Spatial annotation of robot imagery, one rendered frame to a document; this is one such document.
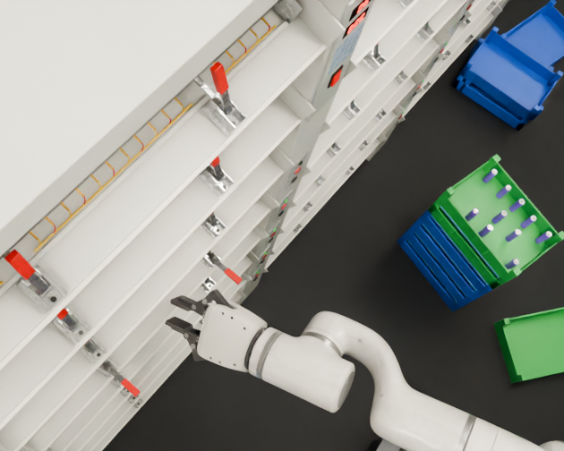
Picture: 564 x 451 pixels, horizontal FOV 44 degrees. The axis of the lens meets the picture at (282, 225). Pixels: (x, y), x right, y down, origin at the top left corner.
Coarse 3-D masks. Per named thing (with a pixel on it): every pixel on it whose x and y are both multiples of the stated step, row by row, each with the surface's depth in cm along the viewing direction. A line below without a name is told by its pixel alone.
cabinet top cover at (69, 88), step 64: (0, 0) 51; (64, 0) 51; (128, 0) 52; (192, 0) 53; (256, 0) 54; (0, 64) 49; (64, 64) 50; (128, 64) 50; (192, 64) 53; (0, 128) 48; (64, 128) 48; (128, 128) 51; (0, 192) 46; (64, 192) 50
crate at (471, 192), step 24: (480, 168) 200; (456, 192) 201; (480, 192) 202; (456, 216) 195; (480, 216) 199; (528, 216) 201; (480, 240) 192; (504, 240) 198; (528, 240) 199; (552, 240) 196; (504, 264) 196; (528, 264) 191
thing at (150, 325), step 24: (264, 192) 132; (264, 216) 136; (240, 240) 133; (192, 288) 129; (168, 312) 127; (144, 336) 125; (120, 360) 123; (96, 384) 121; (72, 408) 119; (48, 432) 117
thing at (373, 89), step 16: (448, 0) 157; (464, 0) 159; (432, 16) 155; (448, 16) 156; (432, 32) 152; (416, 48) 153; (400, 64) 151; (384, 80) 149; (368, 96) 147; (352, 112) 142; (336, 128) 143; (320, 144) 142
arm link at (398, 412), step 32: (320, 320) 115; (352, 320) 115; (352, 352) 115; (384, 352) 110; (384, 384) 106; (384, 416) 104; (416, 416) 102; (448, 416) 102; (416, 448) 102; (448, 448) 100
